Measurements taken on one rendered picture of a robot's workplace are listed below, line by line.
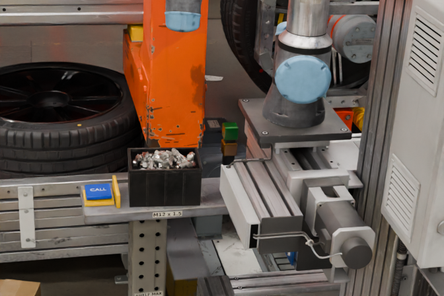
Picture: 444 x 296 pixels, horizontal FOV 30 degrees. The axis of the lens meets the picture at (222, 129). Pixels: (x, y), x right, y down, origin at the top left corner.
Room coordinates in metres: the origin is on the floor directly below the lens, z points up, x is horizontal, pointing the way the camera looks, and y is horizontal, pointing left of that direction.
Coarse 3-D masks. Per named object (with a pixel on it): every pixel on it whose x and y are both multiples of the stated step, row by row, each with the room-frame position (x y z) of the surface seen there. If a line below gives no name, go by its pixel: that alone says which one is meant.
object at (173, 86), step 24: (144, 0) 2.32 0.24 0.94; (144, 24) 2.31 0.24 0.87; (144, 48) 2.30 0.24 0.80; (168, 48) 2.20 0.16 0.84; (192, 48) 2.21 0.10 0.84; (144, 72) 2.26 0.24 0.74; (168, 72) 2.20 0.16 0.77; (192, 72) 2.21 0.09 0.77; (144, 96) 2.25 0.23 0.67; (168, 96) 2.20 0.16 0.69; (192, 96) 2.22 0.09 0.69; (144, 120) 2.25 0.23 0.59; (168, 120) 2.20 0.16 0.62; (192, 120) 2.22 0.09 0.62; (168, 144) 2.20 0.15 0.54; (192, 144) 2.22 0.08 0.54
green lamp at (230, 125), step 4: (224, 124) 2.10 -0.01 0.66; (228, 124) 2.10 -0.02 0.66; (232, 124) 2.11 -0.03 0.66; (236, 124) 2.11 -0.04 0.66; (224, 128) 2.09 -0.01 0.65; (228, 128) 2.08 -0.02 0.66; (232, 128) 2.09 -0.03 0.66; (236, 128) 2.09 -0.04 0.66; (224, 132) 2.09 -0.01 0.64; (228, 132) 2.08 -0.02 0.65; (232, 132) 2.09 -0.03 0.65; (236, 132) 2.09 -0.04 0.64; (224, 136) 2.08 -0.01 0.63; (228, 136) 2.08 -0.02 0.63; (232, 136) 2.09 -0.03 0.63; (236, 136) 2.09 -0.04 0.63
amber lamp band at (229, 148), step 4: (224, 144) 2.08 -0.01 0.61; (228, 144) 2.08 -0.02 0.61; (232, 144) 2.09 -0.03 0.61; (236, 144) 2.09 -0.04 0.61; (224, 148) 2.08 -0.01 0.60; (228, 148) 2.08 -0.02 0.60; (232, 148) 2.09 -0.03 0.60; (236, 148) 2.09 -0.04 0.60; (224, 152) 2.08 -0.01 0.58; (228, 152) 2.08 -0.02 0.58; (232, 152) 2.09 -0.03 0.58; (236, 152) 2.09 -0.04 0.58; (224, 156) 2.08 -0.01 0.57; (228, 156) 2.09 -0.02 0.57
